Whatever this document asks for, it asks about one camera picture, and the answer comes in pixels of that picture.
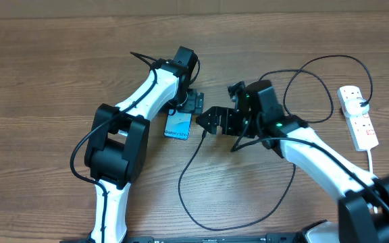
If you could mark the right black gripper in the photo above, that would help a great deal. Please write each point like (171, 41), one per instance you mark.
(215, 115)

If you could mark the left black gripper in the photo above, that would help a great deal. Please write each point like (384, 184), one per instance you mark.
(194, 102)

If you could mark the blue Samsung Galaxy smartphone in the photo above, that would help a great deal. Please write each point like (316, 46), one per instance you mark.
(178, 126)

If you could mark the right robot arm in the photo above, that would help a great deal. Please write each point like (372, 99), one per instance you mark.
(362, 197)

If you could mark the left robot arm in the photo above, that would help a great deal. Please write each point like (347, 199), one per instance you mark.
(116, 146)

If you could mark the white power strip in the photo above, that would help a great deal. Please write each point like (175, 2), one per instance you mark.
(360, 127)

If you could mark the cardboard back panel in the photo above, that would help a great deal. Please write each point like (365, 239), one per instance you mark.
(21, 9)

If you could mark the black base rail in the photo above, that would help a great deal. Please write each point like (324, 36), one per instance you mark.
(283, 237)

